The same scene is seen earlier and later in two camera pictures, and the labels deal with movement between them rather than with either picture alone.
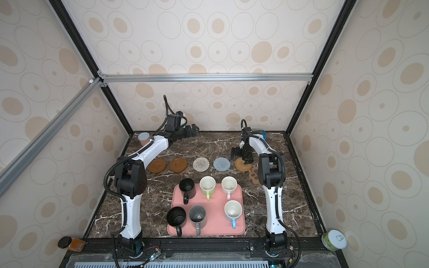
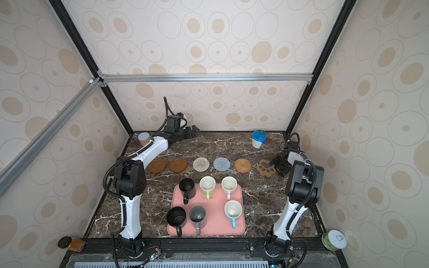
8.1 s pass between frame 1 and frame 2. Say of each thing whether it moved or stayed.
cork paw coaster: moved
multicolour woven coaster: stayed
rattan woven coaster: stayed
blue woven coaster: stayed
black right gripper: moved
